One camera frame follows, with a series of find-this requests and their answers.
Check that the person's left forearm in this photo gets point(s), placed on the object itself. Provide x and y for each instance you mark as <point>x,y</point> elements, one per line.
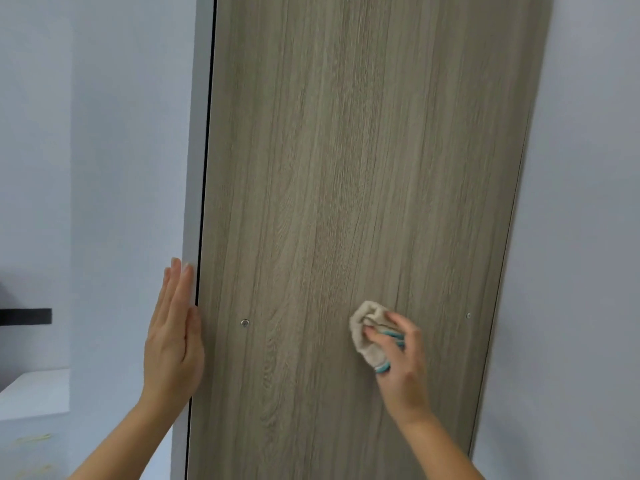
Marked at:
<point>130,444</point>

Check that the white low cabinet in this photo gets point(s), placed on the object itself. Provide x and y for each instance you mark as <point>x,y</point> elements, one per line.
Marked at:
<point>35,394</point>

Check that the black wall panel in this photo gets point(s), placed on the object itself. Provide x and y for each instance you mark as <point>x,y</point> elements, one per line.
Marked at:
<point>25,317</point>

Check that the person's right hand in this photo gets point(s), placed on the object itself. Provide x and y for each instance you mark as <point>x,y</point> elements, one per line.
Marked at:
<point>407,379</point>

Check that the beige cloth with teal edge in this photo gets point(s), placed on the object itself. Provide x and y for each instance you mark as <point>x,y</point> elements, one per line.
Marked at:
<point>360,334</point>

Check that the person's left hand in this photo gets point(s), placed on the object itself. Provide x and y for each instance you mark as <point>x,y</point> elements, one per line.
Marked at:
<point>172,354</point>

